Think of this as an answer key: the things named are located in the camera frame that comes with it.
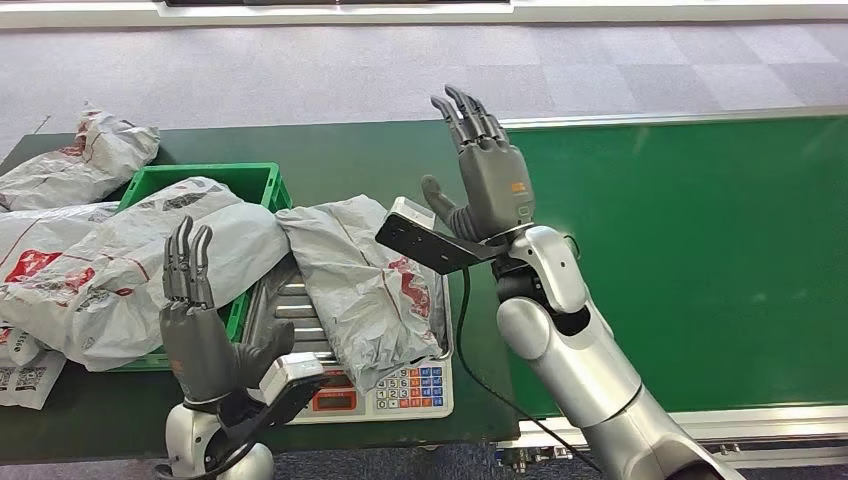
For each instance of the white raised ledge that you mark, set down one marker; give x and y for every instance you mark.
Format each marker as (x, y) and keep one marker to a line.
(662, 12)

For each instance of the crumpled grey plastic mailer package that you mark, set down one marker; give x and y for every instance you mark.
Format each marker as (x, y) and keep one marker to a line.
(86, 166)

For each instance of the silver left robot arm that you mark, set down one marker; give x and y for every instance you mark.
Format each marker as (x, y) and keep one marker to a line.
(185, 430)

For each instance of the green plastic crate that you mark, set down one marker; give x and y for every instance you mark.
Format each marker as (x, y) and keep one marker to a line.
(199, 170)

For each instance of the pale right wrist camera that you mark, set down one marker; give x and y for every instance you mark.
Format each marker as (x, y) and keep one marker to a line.
(424, 245)

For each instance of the large white plastic mailer package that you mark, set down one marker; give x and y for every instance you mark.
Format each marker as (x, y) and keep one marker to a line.
(126, 265)

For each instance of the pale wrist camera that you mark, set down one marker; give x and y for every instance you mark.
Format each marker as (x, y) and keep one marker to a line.
(424, 245)
(291, 378)

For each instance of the grey red-printed plastic mailer package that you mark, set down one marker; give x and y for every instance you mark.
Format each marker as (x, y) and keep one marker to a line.
(358, 285)

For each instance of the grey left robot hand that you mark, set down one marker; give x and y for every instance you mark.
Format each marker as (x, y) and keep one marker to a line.
(199, 351)

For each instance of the small white mailer black text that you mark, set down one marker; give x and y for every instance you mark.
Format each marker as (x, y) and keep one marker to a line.
(20, 344)

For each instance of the electronic scale with steel tray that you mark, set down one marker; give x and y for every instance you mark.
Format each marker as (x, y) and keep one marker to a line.
(411, 391)

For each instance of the white mailer with red logo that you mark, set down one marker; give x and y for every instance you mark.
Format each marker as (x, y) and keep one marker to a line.
(40, 228)

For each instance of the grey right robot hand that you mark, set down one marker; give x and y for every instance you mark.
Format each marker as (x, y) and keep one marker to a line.
(493, 185)

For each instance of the white mailer with QR codes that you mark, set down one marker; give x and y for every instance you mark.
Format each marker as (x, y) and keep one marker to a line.
(30, 384)

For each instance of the green conveyor belt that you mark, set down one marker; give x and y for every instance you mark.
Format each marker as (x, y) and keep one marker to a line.
(696, 265)

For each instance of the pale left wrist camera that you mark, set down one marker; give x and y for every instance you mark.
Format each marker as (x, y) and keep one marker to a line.
(291, 378)

